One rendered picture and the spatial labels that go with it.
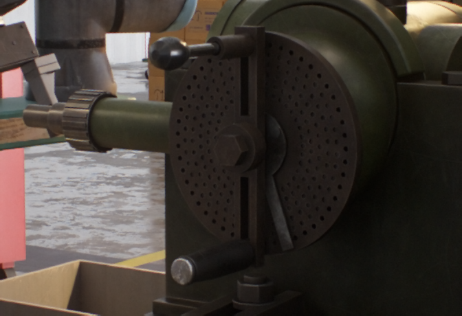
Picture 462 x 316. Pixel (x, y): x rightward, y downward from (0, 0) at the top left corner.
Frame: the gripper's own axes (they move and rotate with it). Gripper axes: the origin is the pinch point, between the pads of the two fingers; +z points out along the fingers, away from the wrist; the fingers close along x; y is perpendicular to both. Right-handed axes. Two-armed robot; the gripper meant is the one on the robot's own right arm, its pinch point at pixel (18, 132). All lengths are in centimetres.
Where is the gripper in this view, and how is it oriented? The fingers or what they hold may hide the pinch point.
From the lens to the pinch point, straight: 204.5
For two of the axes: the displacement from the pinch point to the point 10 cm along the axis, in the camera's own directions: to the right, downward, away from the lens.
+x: -5.9, 2.4, -7.7
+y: -7.1, 3.1, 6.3
